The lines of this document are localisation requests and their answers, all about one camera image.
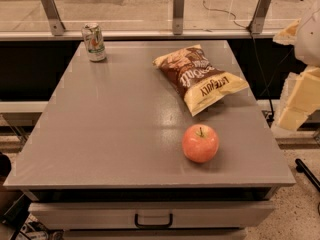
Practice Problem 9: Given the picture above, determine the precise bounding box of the black cable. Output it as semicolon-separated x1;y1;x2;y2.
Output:
199;0;296;122

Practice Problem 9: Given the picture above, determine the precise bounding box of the black drawer handle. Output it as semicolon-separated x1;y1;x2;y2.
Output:
134;213;173;230

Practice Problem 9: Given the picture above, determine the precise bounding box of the left metal bracket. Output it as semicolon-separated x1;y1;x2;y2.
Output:
40;0;65;36

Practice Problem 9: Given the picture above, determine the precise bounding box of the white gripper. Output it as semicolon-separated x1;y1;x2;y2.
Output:
273;0;320;131

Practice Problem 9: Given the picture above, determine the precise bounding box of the brown yellow chip bag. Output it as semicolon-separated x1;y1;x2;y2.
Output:
153;44;249;116

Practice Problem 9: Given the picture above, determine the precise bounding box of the white drawer front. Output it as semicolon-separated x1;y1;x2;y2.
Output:
29;201;274;230

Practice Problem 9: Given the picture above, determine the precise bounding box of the red apple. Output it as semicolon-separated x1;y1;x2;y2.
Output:
182;124;219;163

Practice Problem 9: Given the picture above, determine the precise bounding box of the black floor bar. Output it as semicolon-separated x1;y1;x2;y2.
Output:
295;159;320;192

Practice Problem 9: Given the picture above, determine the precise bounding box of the green 7up can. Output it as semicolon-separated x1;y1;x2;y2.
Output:
82;23;106;62

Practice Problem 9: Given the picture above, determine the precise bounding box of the right metal bracket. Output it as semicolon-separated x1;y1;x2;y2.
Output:
248;0;272;34

